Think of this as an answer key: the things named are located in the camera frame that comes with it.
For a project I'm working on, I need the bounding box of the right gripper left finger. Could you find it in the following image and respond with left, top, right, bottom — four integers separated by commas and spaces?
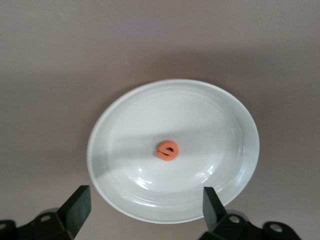
0, 184, 91, 240

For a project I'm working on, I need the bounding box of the brown table cover sheet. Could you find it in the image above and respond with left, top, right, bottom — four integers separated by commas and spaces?
0, 0, 320, 240

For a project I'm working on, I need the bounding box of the orange foam letter e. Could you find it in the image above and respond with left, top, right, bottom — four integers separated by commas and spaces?
156, 140, 180, 162

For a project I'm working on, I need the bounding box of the beige round plate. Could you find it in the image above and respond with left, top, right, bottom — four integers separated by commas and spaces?
86, 78, 261, 225

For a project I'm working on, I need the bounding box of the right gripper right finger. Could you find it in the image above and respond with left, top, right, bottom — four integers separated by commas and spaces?
203, 186, 300, 240

